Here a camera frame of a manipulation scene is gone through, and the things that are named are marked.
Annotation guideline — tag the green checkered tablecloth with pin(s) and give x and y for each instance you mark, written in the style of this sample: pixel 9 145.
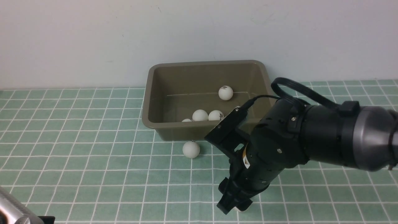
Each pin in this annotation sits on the green checkered tablecloth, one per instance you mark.
pixel 84 156

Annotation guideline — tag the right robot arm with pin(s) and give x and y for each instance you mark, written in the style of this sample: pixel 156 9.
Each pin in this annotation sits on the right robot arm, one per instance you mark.
pixel 359 137

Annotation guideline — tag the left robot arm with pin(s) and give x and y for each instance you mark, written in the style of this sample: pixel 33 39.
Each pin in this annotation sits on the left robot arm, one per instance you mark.
pixel 14 212

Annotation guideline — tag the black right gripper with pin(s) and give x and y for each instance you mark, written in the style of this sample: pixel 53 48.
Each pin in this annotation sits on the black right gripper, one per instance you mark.
pixel 272 148

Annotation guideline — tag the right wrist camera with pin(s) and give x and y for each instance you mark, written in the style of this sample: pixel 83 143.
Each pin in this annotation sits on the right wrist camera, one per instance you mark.
pixel 227 135

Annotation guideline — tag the olive green plastic bin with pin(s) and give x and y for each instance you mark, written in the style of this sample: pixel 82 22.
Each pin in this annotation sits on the olive green plastic bin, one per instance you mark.
pixel 175 90

